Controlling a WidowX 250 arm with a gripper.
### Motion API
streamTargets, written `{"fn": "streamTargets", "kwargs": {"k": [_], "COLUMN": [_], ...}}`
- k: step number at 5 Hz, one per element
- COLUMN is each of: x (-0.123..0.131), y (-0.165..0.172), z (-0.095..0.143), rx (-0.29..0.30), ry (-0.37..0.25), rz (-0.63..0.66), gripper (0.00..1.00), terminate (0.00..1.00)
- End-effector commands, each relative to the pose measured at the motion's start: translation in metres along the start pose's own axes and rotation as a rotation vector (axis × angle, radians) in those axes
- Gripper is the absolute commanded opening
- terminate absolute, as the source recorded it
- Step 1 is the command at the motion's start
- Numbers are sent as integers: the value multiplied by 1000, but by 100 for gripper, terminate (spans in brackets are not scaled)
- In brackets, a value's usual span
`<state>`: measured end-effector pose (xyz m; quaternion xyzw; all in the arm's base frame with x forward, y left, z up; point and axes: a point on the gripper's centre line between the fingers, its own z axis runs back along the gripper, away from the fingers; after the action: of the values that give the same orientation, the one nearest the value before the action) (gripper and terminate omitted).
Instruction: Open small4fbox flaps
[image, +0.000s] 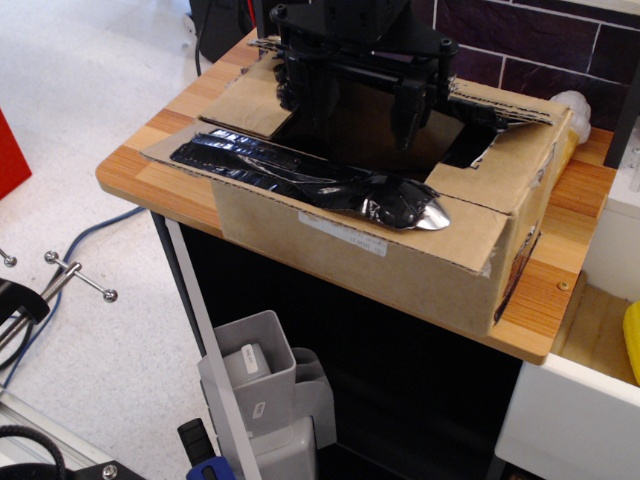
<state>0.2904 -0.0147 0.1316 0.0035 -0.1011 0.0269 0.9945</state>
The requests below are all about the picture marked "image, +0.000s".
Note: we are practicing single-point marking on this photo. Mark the blue handled tool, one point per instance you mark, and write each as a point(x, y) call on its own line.
point(205, 463)

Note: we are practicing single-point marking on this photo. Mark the aluminium frame rail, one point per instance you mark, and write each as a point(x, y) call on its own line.
point(35, 447)

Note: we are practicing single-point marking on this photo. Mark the yellow object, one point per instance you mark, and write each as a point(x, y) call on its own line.
point(631, 337)

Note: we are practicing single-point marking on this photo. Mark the white drawer unit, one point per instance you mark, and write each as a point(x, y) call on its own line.
point(577, 415)

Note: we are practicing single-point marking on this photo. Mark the black device with cables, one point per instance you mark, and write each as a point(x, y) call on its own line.
point(219, 25)

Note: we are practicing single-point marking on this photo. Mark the grey square bin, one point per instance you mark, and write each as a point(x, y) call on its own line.
point(260, 367)

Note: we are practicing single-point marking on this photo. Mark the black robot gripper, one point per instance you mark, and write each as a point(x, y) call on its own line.
point(380, 42)

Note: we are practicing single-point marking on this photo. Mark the red box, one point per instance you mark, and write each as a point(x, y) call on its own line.
point(14, 167)

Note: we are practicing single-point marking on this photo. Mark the metal bar clamp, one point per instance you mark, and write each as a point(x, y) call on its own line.
point(28, 311)

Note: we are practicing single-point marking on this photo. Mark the taped brown cardboard box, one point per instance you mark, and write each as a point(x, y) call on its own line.
point(281, 251)

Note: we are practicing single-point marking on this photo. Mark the grey plastic container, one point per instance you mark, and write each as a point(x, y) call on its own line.
point(291, 451)

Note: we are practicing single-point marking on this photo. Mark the white plastic bag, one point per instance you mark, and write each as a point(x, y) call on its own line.
point(581, 120)

